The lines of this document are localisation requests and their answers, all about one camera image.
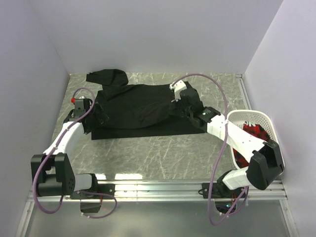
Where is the black long sleeve shirt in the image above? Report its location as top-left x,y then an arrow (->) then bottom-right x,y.
86,69 -> 203,140

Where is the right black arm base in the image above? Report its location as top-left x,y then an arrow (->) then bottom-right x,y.
201,182 -> 247,198

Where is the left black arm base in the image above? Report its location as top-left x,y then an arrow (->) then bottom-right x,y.
70,183 -> 116,200

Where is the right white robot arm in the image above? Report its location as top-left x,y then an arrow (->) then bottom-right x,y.
174,88 -> 284,198

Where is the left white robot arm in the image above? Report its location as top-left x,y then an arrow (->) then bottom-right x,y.
31,97 -> 100,198

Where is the red black plaid shirt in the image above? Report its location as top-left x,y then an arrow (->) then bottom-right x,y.
233,121 -> 271,168

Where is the white plastic laundry basket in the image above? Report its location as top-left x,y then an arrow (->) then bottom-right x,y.
227,110 -> 284,175

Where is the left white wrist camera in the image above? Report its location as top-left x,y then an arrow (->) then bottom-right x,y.
71,97 -> 77,104

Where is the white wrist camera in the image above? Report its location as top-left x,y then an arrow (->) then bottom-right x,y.
71,97 -> 77,104
169,80 -> 187,101

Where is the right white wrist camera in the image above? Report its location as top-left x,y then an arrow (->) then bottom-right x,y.
169,80 -> 187,101

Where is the aluminium mounting rail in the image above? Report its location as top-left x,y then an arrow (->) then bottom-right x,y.
27,180 -> 288,203

